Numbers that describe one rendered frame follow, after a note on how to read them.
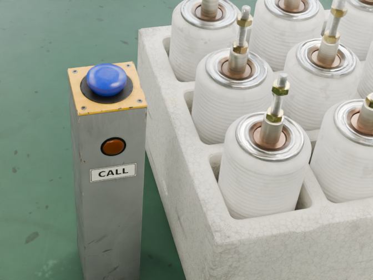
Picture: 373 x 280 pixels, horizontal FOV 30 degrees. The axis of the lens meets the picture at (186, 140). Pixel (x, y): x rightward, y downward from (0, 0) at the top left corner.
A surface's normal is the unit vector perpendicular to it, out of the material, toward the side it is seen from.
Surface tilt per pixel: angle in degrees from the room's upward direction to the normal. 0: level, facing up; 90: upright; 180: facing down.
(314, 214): 0
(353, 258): 90
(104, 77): 0
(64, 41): 0
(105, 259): 90
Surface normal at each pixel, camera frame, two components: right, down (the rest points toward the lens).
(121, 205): 0.26, 0.70
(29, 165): 0.07, -0.70
